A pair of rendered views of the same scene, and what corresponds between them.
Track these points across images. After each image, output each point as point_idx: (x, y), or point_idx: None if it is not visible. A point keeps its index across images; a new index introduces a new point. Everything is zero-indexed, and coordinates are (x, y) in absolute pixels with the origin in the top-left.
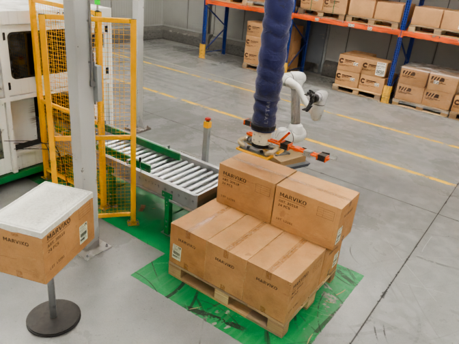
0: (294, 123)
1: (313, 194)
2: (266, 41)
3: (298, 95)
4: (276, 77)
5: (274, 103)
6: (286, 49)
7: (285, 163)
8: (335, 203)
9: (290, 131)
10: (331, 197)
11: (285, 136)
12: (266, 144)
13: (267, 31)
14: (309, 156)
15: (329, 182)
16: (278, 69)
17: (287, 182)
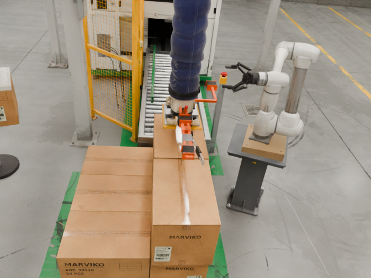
0: (286, 111)
1: (164, 189)
2: None
3: (297, 76)
4: (180, 30)
5: (182, 64)
6: None
7: (249, 150)
8: (160, 213)
9: (277, 118)
10: (173, 206)
11: (184, 110)
12: (178, 111)
13: None
14: (182, 144)
15: (212, 191)
16: (184, 20)
17: (168, 162)
